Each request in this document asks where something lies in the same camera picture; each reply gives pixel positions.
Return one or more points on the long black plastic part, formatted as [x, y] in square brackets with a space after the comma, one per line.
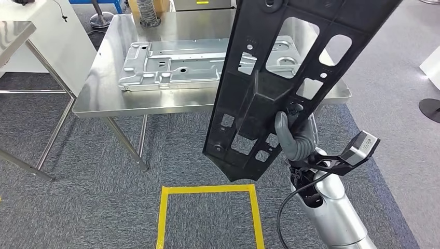
[254, 103]

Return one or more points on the yellow floor tape square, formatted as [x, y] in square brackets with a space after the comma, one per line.
[206, 189]

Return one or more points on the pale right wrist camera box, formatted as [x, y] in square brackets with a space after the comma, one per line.
[361, 147]

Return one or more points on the stainless steel table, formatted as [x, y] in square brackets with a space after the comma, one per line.
[13, 34]

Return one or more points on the stainless steel workbench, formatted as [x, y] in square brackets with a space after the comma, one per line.
[110, 99]

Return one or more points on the blue steel frame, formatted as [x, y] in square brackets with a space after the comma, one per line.
[119, 7]

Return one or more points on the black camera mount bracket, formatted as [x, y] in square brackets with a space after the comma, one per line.
[333, 165]

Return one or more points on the white board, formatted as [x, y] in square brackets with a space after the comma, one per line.
[433, 68]

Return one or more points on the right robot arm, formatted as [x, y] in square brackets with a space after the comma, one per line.
[337, 216]

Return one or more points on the black stanchion post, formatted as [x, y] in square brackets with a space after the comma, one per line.
[431, 110]

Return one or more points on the stamped silver metal panel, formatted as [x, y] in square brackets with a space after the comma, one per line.
[178, 65]

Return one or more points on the metal box with yellow label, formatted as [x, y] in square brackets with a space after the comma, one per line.
[213, 6]

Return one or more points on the white cabinet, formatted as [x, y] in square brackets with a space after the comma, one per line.
[58, 44]

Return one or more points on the cardboard box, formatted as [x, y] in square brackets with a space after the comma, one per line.
[165, 5]

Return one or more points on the round metal stand base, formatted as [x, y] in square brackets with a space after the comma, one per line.
[101, 20]

